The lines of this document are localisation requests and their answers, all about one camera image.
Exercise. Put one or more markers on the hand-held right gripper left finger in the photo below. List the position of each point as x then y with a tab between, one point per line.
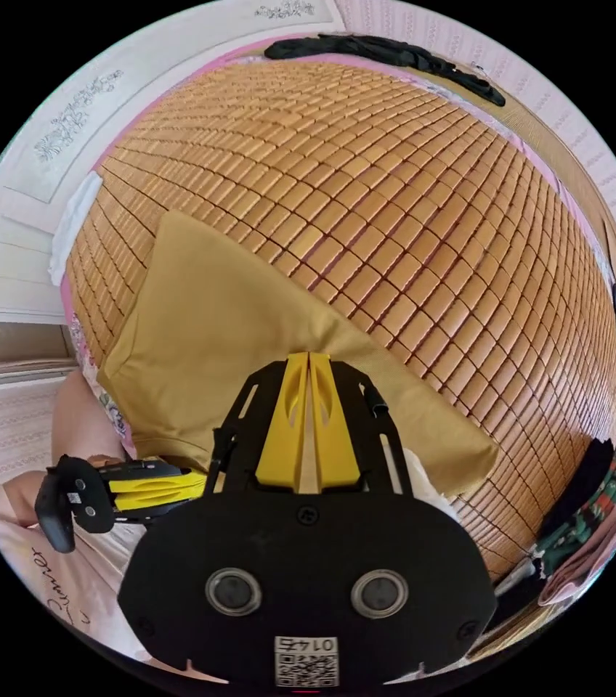
281	435

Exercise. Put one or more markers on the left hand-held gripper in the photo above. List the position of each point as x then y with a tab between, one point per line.
90	498

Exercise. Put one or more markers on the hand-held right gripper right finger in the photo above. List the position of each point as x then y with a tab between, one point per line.
335	441

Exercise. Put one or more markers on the yellow short sleeve shirt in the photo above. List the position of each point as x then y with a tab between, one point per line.
221	337

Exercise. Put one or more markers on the person's left forearm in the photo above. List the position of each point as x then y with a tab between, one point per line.
87	425

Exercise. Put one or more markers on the person's body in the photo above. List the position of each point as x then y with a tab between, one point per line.
41	572

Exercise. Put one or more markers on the bed with woven mat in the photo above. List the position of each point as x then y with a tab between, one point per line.
395	228

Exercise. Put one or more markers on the pile of clothes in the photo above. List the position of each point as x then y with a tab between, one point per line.
591	523

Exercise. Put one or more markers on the black garment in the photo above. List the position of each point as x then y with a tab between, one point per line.
395	54

